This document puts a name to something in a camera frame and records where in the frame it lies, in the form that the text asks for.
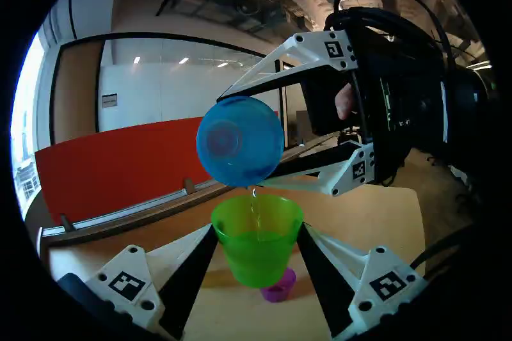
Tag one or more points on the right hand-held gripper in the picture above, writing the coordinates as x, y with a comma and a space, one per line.
404, 89

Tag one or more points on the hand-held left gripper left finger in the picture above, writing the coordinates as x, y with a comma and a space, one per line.
132, 273

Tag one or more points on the purple plastic cup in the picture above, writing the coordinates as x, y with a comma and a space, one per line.
278, 287

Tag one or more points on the red desk screen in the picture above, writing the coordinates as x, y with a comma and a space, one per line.
120, 175

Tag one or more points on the person's right hand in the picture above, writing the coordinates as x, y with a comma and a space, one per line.
345, 103

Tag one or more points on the green plastic cup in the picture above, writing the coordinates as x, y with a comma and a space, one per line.
257, 242

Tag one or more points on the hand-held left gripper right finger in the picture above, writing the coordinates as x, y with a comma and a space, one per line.
372, 277

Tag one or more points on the blue plastic cup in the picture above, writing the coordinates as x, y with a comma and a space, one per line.
240, 141

